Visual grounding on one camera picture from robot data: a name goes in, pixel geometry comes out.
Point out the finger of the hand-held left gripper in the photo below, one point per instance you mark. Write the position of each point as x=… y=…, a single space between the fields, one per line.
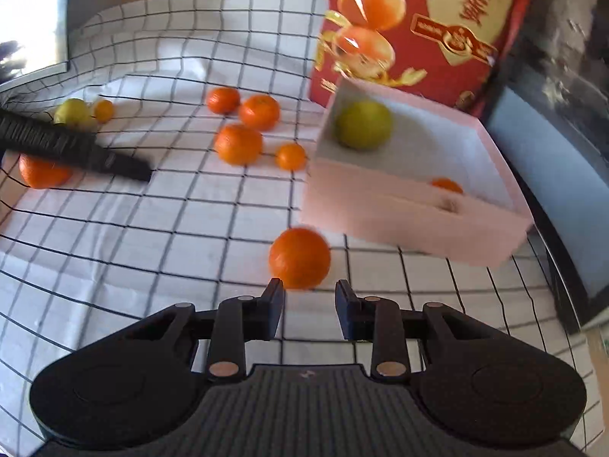
x=123 y=164

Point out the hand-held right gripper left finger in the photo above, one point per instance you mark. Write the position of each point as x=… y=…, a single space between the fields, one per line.
x=273 y=307

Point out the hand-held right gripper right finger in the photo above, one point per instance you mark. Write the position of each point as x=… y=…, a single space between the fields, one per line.
x=345 y=312

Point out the yellow-green citrus fruit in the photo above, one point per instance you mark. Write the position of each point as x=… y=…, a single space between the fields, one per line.
x=71 y=110
x=364 y=125

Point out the pink cardboard box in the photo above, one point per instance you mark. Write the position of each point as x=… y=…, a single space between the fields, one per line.
x=404 y=221

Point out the small orange mandarin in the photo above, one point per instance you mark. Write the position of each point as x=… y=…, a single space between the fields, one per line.
x=103 y=110
x=291 y=157

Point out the white black checked cloth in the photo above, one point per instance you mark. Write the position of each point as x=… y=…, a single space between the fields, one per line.
x=166 y=228

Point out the dark laptop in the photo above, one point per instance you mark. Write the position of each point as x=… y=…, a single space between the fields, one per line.
x=28 y=9

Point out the black framed grey panel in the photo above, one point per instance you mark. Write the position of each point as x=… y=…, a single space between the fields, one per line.
x=533 y=152

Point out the red printed gift box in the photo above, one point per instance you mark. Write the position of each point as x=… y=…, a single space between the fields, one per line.
x=428 y=0

